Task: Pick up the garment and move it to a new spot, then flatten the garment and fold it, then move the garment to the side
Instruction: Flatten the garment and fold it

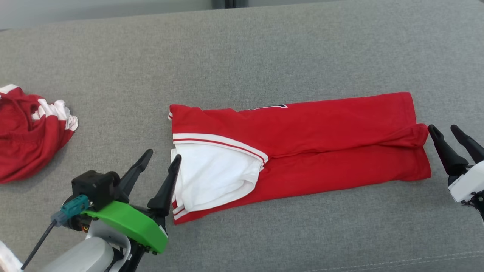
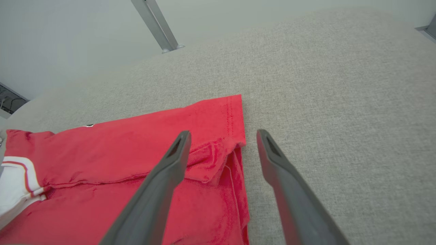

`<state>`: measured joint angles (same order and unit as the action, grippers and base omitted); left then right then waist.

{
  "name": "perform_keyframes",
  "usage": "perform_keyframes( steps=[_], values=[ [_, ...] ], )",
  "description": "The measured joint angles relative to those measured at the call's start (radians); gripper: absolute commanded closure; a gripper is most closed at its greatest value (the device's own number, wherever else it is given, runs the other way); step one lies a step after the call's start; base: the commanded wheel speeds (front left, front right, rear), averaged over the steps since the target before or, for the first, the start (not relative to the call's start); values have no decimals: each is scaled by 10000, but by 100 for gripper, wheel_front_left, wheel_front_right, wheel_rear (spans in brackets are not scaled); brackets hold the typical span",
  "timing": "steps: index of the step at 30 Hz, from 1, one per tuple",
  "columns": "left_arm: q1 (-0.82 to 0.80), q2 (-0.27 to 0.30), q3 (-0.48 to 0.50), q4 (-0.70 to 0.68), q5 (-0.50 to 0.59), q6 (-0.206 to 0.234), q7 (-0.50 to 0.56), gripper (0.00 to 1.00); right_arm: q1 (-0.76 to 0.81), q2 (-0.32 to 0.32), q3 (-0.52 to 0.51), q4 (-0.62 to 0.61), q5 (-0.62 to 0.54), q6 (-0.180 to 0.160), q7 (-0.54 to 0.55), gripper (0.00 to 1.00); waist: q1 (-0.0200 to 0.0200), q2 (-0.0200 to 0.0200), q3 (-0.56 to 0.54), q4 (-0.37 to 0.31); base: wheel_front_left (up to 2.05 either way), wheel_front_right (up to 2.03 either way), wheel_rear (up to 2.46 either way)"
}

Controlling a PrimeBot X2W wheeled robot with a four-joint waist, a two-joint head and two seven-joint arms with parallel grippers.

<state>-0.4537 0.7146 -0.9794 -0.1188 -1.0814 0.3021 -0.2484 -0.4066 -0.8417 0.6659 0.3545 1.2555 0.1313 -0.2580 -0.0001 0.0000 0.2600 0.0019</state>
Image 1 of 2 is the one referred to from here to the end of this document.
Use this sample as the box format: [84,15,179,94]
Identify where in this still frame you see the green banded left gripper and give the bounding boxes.
[81,149,182,255]

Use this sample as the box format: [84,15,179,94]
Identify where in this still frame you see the red shorts with white stripes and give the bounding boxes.
[0,84,79,184]

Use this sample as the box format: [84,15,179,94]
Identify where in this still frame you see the red jersey with white trim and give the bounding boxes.
[168,91,432,226]

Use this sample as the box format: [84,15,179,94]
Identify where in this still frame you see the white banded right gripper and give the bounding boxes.
[428,125,484,203]

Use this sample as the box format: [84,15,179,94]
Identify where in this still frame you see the left cable with teal connector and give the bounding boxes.
[20,194,91,271]

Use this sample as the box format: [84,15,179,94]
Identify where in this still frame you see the grey partition post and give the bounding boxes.
[211,0,250,9]

